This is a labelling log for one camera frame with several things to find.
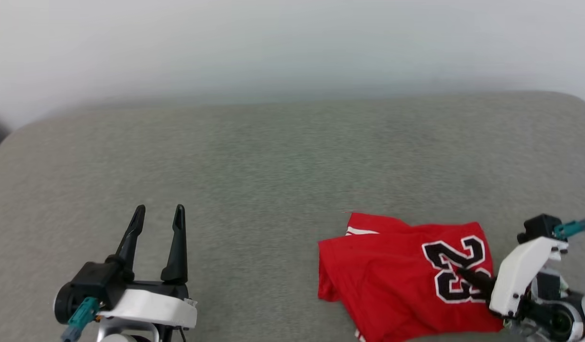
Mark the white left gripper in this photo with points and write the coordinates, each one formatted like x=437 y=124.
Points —
x=152 y=306

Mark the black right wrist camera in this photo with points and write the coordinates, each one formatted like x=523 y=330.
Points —
x=539 y=228

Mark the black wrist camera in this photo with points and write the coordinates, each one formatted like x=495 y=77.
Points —
x=539 y=228
x=90 y=285

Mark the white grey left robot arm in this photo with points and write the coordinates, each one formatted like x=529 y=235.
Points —
x=130 y=332

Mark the red basketball jersey number 23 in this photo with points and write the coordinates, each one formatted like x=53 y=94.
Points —
x=397 y=275

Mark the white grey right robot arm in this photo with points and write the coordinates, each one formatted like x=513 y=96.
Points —
x=553 y=308

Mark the grey fabric sofa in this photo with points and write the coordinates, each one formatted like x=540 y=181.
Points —
x=273 y=180

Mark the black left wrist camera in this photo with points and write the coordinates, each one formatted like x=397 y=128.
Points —
x=90 y=285

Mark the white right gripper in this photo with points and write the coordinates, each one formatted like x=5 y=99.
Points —
x=522 y=275

